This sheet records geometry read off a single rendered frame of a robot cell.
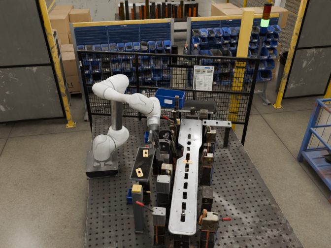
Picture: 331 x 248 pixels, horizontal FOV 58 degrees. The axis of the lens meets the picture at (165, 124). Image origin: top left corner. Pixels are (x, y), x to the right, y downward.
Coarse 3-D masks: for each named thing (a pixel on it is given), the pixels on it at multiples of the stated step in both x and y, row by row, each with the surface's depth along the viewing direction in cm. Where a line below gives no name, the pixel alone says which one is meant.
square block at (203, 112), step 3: (201, 111) 311; (204, 111) 311; (207, 111) 311; (201, 114) 310; (204, 114) 309; (207, 114) 309; (201, 117) 312; (204, 117) 311; (201, 120) 314; (204, 123) 316; (204, 126) 318; (204, 129) 320
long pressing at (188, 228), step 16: (192, 128) 296; (192, 144) 275; (192, 160) 257; (176, 176) 241; (192, 176) 241; (176, 192) 227; (192, 192) 227; (176, 208) 215; (192, 208) 215; (176, 224) 203; (192, 224) 203
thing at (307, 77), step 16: (304, 0) 418; (320, 0) 425; (304, 16) 434; (320, 16) 439; (304, 32) 450; (320, 32) 454; (304, 48) 464; (320, 48) 471; (288, 64) 474; (304, 64) 483; (320, 64) 490; (288, 80) 494; (304, 80) 502; (320, 80) 507; (288, 96) 515; (304, 96) 519
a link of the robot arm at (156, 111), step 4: (152, 100) 208; (156, 100) 209; (156, 104) 206; (156, 108) 205; (160, 108) 210; (152, 112) 203; (156, 112) 205; (160, 112) 209; (148, 116) 206; (152, 116) 204; (156, 116) 205
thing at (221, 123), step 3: (204, 120) 308; (207, 120) 308; (210, 120) 308; (213, 120) 308; (207, 123) 304; (210, 123) 304; (213, 123) 304; (219, 123) 304; (222, 123) 304; (225, 123) 304; (231, 123) 304; (216, 126) 300; (219, 126) 300; (222, 126) 300; (225, 126) 299; (228, 126) 299; (231, 126) 299
